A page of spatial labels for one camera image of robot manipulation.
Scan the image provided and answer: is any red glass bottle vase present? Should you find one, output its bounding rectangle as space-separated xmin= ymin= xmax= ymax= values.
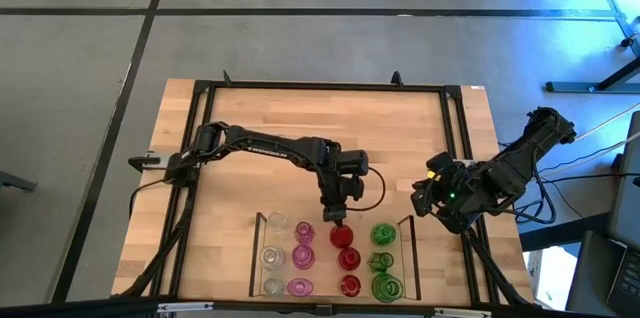
xmin=337 ymin=246 xmax=362 ymax=272

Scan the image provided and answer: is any green faceted cone vase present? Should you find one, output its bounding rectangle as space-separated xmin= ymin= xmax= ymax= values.
xmin=367 ymin=250 xmax=396 ymax=274

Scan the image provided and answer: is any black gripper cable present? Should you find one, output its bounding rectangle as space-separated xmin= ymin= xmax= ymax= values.
xmin=344 ymin=165 xmax=387 ymax=213

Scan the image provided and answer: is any white box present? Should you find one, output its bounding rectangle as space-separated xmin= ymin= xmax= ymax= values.
xmin=528 ymin=246 xmax=576 ymax=304

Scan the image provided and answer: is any light wooden shelf board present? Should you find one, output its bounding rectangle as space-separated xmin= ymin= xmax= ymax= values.
xmin=248 ymin=211 xmax=422 ymax=303

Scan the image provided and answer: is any black metal table frame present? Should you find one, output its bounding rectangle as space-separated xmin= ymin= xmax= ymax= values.
xmin=149 ymin=70 xmax=531 ymax=309

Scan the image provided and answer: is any pink glass bowl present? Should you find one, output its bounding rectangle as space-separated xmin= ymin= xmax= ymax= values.
xmin=293 ymin=221 xmax=316 ymax=244

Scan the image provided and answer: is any black computer keyboard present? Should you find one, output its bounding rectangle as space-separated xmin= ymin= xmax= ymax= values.
xmin=606 ymin=249 xmax=640 ymax=312

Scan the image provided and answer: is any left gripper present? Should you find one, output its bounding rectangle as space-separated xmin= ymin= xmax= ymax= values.
xmin=319 ymin=173 xmax=366 ymax=224

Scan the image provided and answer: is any white cable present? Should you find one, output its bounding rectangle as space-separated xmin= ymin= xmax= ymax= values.
xmin=572 ymin=101 xmax=640 ymax=143

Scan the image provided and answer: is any dark furniture foot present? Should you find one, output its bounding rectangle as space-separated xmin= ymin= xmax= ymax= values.
xmin=0 ymin=169 xmax=39 ymax=193

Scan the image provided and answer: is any green round ribbed vase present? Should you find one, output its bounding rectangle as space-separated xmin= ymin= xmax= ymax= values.
xmin=370 ymin=271 xmax=405 ymax=304

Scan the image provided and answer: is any dark desk leg frame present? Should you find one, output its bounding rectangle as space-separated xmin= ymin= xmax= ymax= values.
xmin=544 ymin=0 xmax=640 ymax=94

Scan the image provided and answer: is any black camera rig beam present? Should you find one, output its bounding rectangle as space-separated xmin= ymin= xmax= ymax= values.
xmin=0 ymin=295 xmax=640 ymax=318

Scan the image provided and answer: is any clear swirl-ribbed glass vase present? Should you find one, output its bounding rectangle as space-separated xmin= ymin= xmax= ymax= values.
xmin=262 ymin=276 xmax=286 ymax=297

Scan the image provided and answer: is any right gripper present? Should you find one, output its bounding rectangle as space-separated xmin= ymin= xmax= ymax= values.
xmin=410 ymin=151 xmax=469 ymax=219

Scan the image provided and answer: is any pink glass dish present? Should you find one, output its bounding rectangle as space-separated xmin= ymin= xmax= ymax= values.
xmin=291 ymin=243 xmax=317 ymax=271

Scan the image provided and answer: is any red ribbed cylinder vase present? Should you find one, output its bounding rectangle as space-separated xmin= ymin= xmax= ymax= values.
xmin=339 ymin=274 xmax=363 ymax=298

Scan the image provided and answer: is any black cable bundle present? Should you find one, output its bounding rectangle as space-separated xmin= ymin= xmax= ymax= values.
xmin=462 ymin=227 xmax=534 ymax=307
xmin=117 ymin=182 xmax=201 ymax=299

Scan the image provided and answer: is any pink ribbed cylinder vase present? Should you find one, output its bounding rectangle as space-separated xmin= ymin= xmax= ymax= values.
xmin=286 ymin=277 xmax=315 ymax=298

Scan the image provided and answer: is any green glass vase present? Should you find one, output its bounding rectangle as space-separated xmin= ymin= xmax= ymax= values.
xmin=370 ymin=222 xmax=398 ymax=247

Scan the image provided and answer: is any dark computer desk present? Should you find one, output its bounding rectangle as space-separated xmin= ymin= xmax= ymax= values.
xmin=517 ymin=110 xmax=640 ymax=318

